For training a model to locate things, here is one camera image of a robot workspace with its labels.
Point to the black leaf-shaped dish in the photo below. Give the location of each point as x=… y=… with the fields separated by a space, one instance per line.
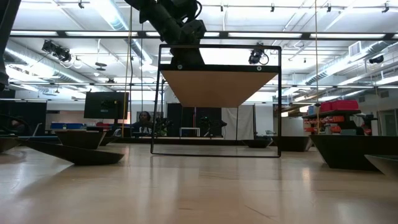
x=81 y=140

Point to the black teardrop mini plate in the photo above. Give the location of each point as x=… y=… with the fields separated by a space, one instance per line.
x=81 y=157

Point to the black wavy square mini plate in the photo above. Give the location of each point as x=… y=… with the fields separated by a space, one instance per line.
x=351 y=152
x=292 y=143

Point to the person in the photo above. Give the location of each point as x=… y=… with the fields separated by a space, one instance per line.
x=144 y=123

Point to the white curtain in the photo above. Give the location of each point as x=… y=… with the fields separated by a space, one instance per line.
x=237 y=123

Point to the black TV monitor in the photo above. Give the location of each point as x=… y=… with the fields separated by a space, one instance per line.
x=105 y=105

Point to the black ceiling spotlight cluster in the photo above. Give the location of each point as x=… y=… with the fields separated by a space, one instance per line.
x=57 y=51

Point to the blue storage bins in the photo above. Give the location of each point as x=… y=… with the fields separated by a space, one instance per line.
x=66 y=126

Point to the small red storage bin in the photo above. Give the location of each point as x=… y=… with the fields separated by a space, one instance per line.
x=326 y=107

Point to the large red storage bin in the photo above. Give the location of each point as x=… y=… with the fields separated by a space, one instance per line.
x=345 y=105

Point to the white air vent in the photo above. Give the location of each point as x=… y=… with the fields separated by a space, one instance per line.
x=354 y=48

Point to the black storage rack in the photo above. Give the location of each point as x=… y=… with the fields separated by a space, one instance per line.
x=342 y=123

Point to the black ceiling speaker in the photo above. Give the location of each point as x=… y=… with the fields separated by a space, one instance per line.
x=376 y=59

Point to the wooden riser shelf black frame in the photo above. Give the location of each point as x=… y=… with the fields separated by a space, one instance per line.
x=217 y=88

